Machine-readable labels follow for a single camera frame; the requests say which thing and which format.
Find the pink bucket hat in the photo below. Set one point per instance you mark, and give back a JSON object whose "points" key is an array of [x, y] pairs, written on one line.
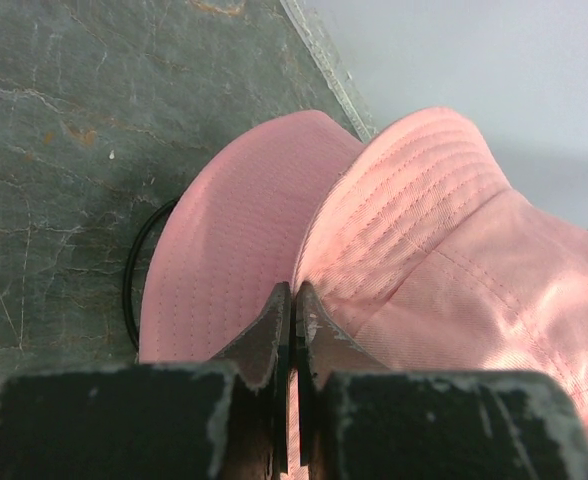
{"points": [[236, 232], [427, 256]]}

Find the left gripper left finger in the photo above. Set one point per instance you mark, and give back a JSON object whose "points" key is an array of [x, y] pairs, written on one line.
{"points": [[257, 427]]}

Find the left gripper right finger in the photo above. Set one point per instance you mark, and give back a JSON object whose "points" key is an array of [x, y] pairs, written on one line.
{"points": [[328, 359]]}

